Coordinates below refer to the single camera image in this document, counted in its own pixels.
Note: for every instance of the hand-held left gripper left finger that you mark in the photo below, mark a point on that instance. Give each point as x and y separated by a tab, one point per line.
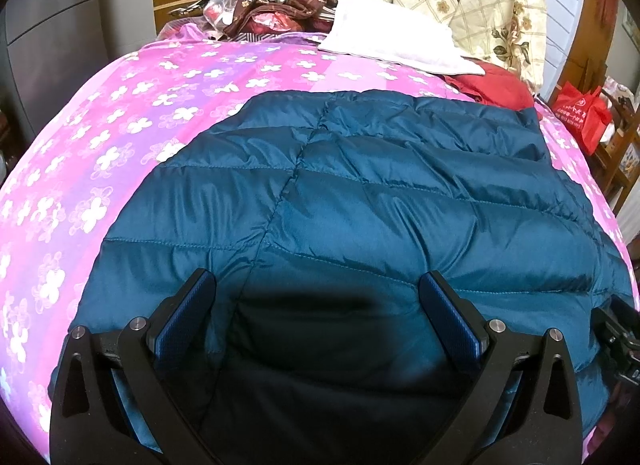
182	325

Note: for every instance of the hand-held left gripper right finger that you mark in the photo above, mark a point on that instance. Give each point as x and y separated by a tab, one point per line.
452	325

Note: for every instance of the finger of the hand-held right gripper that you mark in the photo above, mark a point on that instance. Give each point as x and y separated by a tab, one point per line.
617	340

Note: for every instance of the teal down jacket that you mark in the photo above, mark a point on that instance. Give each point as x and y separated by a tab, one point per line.
380	185

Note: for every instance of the pink floral bedsheet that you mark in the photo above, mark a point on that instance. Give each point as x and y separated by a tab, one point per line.
125	135

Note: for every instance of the red shopping bag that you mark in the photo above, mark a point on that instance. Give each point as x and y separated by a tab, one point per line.
582	112

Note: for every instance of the red cloth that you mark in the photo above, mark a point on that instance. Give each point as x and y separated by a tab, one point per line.
495	85

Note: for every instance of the white pillow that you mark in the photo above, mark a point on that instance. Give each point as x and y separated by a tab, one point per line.
395	35

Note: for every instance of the grey cabinet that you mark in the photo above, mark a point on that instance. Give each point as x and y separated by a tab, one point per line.
70	45

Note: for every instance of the cream rose-print quilt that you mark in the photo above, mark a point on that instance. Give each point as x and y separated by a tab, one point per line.
465	0

